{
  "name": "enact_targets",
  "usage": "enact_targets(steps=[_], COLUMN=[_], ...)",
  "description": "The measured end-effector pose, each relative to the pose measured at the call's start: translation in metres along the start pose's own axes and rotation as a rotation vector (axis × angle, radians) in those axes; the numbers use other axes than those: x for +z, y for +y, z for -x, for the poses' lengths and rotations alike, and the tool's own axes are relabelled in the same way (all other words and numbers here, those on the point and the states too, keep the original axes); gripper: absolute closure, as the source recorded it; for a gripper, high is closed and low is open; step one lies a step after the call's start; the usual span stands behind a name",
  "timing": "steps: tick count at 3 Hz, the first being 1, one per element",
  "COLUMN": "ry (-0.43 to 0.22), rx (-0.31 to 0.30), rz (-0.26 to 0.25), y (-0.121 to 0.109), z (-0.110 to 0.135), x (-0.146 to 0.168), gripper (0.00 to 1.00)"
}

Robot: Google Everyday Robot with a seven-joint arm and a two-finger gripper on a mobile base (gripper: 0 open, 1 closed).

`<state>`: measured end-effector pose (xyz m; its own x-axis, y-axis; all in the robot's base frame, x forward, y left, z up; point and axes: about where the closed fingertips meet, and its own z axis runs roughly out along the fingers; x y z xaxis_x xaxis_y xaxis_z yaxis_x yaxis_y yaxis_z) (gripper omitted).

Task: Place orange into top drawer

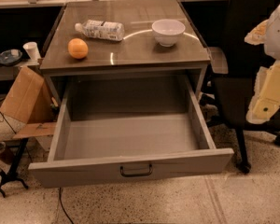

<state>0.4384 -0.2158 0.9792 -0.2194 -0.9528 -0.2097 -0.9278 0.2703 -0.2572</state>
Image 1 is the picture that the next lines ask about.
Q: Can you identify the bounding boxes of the clear plastic water bottle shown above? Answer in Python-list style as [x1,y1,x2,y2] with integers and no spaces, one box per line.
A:
[75,20,125,41]

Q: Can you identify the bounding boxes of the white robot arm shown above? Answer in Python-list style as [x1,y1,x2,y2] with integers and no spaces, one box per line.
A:
[245,5,280,124]

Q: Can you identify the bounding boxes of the black metal stand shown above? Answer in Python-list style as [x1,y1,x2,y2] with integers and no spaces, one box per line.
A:
[0,138,28,197]

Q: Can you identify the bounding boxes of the grey drawer cabinet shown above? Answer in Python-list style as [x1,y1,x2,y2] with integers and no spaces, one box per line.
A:
[41,0,209,93]

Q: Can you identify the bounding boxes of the open grey top drawer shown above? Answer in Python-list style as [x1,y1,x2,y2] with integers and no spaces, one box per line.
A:
[29,75,233,188]

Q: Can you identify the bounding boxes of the black floor cable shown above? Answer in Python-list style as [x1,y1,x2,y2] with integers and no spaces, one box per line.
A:
[58,187,75,224]

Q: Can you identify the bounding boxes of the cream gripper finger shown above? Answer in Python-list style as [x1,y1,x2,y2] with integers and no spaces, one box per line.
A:
[245,20,268,46]

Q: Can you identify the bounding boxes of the dark blue plate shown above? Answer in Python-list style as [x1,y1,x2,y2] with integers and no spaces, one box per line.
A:
[0,49,22,66]

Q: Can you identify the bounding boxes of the low grey side shelf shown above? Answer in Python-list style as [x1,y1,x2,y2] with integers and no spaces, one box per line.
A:
[0,59,42,81]

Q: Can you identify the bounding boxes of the brown cardboard box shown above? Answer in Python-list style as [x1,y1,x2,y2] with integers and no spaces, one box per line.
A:
[0,66,56,139]

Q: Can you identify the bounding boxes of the black drawer handle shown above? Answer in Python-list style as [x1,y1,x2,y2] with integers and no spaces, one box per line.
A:
[119,164,153,178]

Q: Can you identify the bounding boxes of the black office chair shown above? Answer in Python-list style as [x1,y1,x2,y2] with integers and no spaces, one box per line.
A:
[207,0,280,173]

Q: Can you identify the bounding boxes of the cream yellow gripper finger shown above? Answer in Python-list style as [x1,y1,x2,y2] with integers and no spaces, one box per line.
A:
[245,61,280,124]

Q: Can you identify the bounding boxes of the white paper cup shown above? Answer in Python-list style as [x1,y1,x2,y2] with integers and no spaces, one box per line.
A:
[23,42,41,61]

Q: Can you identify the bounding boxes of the orange fruit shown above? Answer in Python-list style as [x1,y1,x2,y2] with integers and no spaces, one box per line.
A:
[68,38,89,59]

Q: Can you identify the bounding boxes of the white ceramic bowl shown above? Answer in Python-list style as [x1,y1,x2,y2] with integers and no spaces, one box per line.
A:
[151,19,186,47]

